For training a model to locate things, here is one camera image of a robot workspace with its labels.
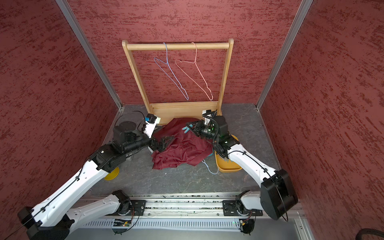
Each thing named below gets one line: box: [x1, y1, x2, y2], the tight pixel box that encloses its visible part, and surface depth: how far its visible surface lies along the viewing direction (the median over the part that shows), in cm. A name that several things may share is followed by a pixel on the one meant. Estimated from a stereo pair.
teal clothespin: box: [181, 124, 193, 134], surface depth 74 cm
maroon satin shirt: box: [151, 118, 214, 170], surface depth 81 cm
